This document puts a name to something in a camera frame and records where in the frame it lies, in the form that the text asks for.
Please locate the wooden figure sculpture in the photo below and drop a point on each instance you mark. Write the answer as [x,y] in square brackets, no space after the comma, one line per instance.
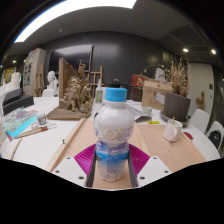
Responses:
[200,100]

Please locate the white chair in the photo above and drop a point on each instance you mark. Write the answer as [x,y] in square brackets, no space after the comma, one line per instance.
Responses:
[200,118]
[47,93]
[217,126]

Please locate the wooden stirrer stick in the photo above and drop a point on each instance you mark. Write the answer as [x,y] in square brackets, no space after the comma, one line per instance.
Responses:
[173,120]

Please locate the round ceiling spotlight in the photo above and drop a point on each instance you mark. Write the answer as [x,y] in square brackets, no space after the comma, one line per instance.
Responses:
[213,51]
[185,50]

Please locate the small paint jar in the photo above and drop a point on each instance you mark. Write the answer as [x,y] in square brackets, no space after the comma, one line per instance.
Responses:
[41,119]

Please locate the brown carved relief sculpture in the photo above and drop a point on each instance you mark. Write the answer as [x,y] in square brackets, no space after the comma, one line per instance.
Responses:
[75,96]

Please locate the white mug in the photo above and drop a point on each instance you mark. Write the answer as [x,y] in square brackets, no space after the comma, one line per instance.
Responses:
[171,131]

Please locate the white plaster head bust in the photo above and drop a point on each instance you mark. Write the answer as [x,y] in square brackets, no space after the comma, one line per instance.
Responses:
[51,78]

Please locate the black case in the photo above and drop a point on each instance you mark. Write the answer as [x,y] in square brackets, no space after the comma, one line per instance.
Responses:
[18,101]

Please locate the colourful book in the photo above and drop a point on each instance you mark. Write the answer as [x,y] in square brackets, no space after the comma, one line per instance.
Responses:
[20,121]

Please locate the long ceiling light strip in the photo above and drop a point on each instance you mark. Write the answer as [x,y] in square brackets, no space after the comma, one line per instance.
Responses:
[76,10]

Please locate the thin wooden paintbrush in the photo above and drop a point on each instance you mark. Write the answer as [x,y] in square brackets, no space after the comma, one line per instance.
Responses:
[16,149]

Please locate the pale storage cabinet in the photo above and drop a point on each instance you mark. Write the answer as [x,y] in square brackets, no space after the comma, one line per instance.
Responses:
[31,71]

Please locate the wooden easel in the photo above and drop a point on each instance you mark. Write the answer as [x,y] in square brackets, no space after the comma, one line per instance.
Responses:
[100,75]

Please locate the open newspaper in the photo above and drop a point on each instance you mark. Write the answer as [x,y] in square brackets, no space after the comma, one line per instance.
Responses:
[140,111]

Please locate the dried plant in grey pot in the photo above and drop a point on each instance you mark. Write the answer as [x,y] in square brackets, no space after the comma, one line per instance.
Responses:
[176,106]

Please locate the tall white plaster statue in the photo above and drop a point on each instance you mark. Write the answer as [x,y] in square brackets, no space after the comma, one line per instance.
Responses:
[160,74]

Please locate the white bottle with blue cap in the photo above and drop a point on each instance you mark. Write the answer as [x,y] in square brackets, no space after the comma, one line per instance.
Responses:
[113,133]

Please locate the yellow tag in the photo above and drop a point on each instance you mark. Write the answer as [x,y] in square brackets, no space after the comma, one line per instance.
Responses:
[153,122]

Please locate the cardboard box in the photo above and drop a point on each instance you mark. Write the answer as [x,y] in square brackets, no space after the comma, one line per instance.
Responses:
[151,93]

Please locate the dark wall screen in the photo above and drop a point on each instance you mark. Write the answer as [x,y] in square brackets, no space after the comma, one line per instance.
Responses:
[75,55]

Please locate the red box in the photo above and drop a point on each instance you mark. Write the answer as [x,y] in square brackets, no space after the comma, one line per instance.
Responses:
[136,80]

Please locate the small pale glass bowl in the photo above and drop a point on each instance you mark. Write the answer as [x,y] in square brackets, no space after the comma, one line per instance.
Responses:
[147,110]

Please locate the small green labelled bottle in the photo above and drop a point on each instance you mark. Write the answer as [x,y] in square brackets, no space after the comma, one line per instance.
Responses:
[99,95]

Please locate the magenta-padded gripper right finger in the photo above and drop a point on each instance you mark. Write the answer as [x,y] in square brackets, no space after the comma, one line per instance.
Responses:
[140,163]

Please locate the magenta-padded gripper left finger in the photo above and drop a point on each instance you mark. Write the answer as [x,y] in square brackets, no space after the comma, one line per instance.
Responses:
[83,163]

